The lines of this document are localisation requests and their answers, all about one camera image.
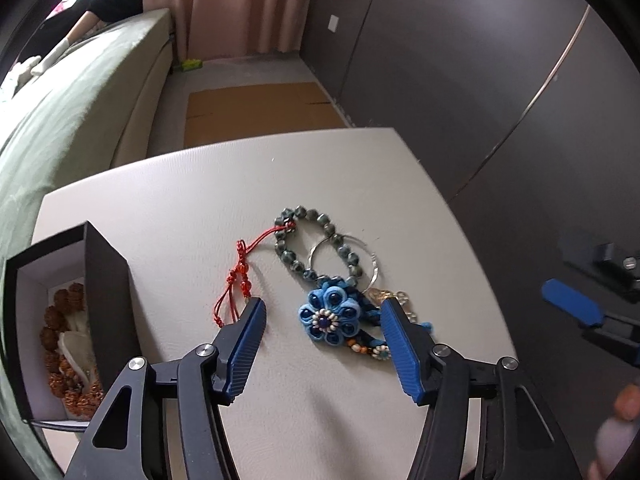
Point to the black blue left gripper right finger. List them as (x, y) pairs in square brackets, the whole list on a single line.
[(519, 436)]

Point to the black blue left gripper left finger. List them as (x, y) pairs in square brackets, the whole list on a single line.
[(126, 438)]

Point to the brown bead bracelet white tassel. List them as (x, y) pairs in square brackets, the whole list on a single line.
[(69, 358)]

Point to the gold chain charm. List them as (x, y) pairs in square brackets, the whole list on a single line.
[(387, 331)]

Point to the blue flower brooch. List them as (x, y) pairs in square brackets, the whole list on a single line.
[(337, 314)]

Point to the black jewelry box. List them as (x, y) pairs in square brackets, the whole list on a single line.
[(79, 254)]

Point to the operator hand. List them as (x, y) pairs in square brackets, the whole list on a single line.
[(616, 433)]

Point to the brown cardboard sheet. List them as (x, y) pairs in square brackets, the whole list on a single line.
[(236, 113)]

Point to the green small toy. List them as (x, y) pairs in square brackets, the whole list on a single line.
[(191, 64)]

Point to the pink curtain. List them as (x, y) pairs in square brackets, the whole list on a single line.
[(209, 29)]

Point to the person in black clothes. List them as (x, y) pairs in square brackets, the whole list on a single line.
[(55, 35)]

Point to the beige bed frame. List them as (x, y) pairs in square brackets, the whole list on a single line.
[(134, 142)]

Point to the white wall socket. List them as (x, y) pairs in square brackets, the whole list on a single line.
[(333, 23)]

